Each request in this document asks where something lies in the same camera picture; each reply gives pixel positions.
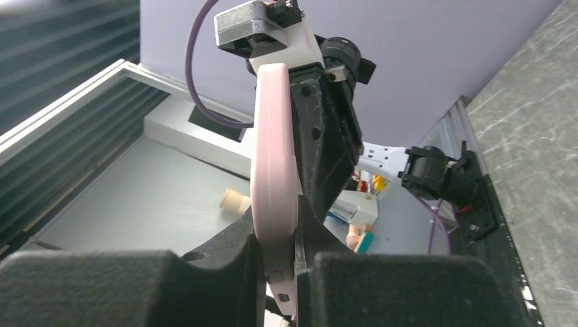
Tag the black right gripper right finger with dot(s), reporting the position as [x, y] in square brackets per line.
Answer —
[337, 287]

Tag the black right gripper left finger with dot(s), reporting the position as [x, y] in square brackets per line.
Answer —
[220, 283]

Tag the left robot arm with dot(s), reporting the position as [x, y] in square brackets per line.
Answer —
[426, 172]

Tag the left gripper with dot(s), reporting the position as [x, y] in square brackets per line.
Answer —
[326, 132]

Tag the black base frame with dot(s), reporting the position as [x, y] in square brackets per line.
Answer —
[483, 233]

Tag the phone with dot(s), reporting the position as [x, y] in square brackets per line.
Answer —
[275, 184]

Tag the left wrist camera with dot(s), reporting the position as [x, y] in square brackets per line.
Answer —
[256, 28]

